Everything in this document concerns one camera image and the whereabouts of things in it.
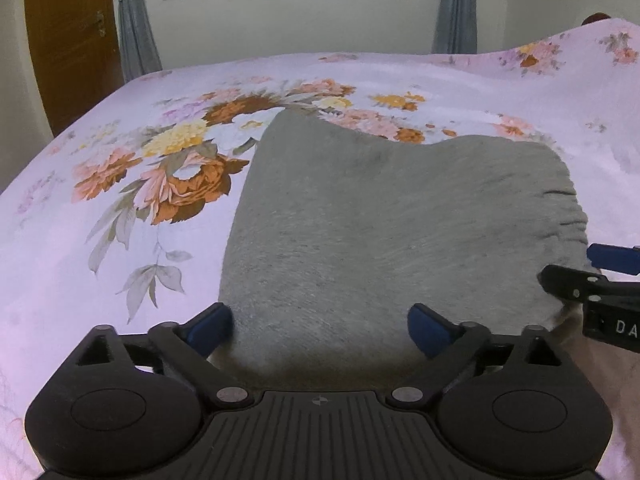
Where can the wooden headboard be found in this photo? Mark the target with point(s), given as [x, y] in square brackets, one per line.
[596, 18]

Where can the grey curtain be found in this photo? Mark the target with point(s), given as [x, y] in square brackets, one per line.
[135, 20]
[454, 10]

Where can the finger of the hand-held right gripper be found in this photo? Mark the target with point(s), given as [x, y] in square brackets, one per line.
[570, 282]
[612, 258]

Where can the grey pants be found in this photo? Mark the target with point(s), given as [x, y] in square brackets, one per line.
[375, 235]

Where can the person's right forearm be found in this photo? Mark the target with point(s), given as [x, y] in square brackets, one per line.
[620, 390]

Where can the wooden door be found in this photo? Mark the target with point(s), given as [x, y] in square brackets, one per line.
[70, 50]

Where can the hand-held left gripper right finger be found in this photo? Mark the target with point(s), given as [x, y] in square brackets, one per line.
[425, 329]

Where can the pink floral bed sheet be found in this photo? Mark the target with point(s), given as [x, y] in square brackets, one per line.
[75, 260]

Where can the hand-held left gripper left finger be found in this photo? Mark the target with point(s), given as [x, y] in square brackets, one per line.
[210, 327]

